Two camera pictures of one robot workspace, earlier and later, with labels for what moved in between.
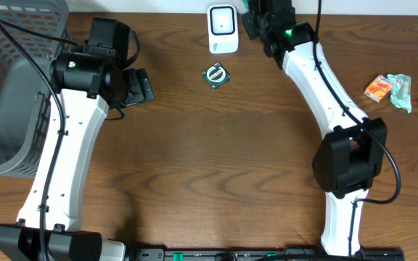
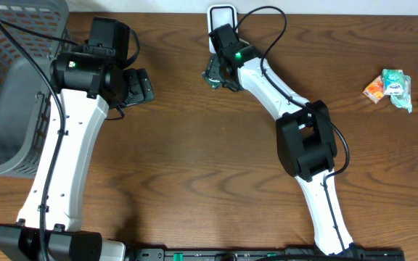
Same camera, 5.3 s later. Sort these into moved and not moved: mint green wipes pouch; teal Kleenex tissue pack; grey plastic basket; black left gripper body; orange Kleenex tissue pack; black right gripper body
Moved: black right gripper body; teal Kleenex tissue pack
Not moved: black left gripper body; mint green wipes pouch; grey plastic basket; orange Kleenex tissue pack
